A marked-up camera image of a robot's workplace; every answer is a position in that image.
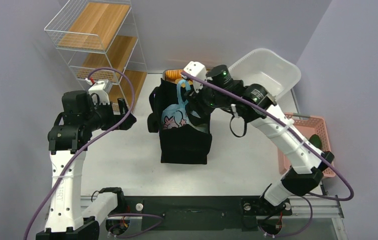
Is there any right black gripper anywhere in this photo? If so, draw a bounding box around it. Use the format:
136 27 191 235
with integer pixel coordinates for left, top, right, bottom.
186 74 230 117

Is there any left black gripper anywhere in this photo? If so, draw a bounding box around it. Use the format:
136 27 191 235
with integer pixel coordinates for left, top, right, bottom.
83 98 136 132

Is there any blue printed plastic bag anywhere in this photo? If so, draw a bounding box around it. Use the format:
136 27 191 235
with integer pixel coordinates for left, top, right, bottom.
161 79 191 130

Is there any black fabric tote bag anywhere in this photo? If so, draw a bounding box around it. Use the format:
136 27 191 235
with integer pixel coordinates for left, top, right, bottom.
147 79 213 165

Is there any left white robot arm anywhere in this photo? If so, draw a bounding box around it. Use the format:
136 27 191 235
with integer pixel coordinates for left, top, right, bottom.
35 90 136 240

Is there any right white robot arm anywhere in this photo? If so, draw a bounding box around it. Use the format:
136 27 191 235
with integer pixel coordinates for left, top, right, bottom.
181 61 334 215

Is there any steel tray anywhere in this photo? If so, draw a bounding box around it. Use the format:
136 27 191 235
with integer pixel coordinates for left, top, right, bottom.
162 68 190 82

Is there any white plastic basin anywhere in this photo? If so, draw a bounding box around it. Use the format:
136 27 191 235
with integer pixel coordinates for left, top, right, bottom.
228 48 302 100

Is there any pink plastic basket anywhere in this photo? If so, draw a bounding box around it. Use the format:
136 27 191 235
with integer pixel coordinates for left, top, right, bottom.
277 112 331 175

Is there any dark green avocado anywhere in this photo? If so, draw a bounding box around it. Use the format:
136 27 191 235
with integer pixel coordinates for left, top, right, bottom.
308 134 323 150

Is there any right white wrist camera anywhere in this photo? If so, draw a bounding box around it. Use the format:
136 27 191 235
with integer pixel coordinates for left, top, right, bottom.
180 61 207 93

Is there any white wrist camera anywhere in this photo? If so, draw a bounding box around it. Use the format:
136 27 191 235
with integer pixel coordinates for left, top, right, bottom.
88 79 113 98
180 61 207 93

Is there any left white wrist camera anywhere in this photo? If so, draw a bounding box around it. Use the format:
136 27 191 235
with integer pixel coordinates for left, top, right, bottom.
88 79 113 98

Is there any white wire wooden shelf rack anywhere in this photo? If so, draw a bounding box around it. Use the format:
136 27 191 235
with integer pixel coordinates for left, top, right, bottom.
44 0 148 112

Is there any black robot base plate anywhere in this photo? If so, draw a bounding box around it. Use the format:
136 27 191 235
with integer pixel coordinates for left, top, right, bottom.
93 195 293 233

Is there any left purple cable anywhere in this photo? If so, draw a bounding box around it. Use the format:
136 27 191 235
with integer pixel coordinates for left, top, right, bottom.
22 67 165 240

